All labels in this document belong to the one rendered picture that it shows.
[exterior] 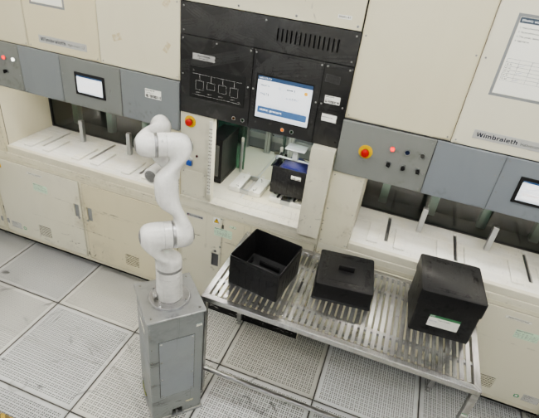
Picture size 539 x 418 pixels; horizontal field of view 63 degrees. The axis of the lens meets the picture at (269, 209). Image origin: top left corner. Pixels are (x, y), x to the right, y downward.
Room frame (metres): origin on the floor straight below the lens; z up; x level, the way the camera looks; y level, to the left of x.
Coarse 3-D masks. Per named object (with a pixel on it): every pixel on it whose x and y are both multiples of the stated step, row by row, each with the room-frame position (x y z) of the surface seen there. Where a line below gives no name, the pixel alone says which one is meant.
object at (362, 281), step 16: (320, 256) 1.84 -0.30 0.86; (336, 256) 1.86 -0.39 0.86; (352, 256) 1.88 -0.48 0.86; (320, 272) 1.71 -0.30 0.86; (336, 272) 1.73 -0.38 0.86; (352, 272) 1.74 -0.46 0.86; (368, 272) 1.76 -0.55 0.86; (320, 288) 1.63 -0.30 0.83; (336, 288) 1.62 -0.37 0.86; (352, 288) 1.63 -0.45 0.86; (368, 288) 1.64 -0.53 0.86; (352, 304) 1.60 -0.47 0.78; (368, 304) 1.59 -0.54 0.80
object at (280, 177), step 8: (296, 144) 2.44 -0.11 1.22; (296, 152) 2.37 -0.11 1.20; (304, 152) 2.35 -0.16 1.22; (280, 160) 2.47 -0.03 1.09; (296, 160) 2.37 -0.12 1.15; (272, 168) 2.32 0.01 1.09; (280, 168) 2.31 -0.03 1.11; (272, 176) 2.32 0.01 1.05; (280, 176) 2.31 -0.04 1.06; (288, 176) 2.29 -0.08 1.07; (296, 176) 2.28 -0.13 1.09; (304, 176) 2.27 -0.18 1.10; (272, 184) 2.32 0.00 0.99; (280, 184) 2.30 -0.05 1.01; (288, 184) 2.29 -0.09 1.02; (296, 184) 2.28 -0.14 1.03; (304, 184) 2.27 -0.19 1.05; (280, 192) 2.30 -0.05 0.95; (288, 192) 2.29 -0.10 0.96; (296, 192) 2.28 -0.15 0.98
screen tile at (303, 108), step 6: (288, 90) 2.11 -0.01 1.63; (294, 90) 2.10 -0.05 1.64; (300, 90) 2.09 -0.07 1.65; (288, 96) 2.11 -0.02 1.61; (294, 96) 2.10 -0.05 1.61; (300, 96) 2.09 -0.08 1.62; (288, 102) 2.10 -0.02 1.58; (306, 102) 2.08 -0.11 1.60; (288, 108) 2.10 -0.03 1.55; (294, 108) 2.09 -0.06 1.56; (300, 108) 2.09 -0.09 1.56; (306, 108) 2.08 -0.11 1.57
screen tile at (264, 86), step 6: (264, 84) 2.14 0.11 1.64; (270, 84) 2.13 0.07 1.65; (264, 90) 2.14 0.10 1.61; (270, 90) 2.13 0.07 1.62; (276, 90) 2.12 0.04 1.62; (282, 90) 2.11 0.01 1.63; (264, 96) 2.14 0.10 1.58; (276, 96) 2.12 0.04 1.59; (282, 96) 2.11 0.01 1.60; (258, 102) 2.15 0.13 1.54; (264, 102) 2.14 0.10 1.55; (270, 102) 2.13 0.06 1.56; (276, 102) 2.12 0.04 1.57
